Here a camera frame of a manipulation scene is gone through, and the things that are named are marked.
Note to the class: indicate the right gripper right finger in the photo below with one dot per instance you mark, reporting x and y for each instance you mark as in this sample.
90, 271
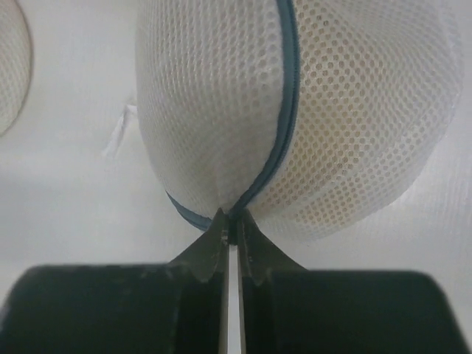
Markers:
285, 308

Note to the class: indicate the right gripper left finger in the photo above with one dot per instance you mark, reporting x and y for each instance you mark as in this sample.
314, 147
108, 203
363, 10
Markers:
175, 307

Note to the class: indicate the white mesh laundry bag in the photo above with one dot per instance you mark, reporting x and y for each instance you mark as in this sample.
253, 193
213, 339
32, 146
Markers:
311, 115

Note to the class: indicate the small beige mesh bag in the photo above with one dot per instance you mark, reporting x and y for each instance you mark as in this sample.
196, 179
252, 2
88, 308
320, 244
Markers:
16, 62

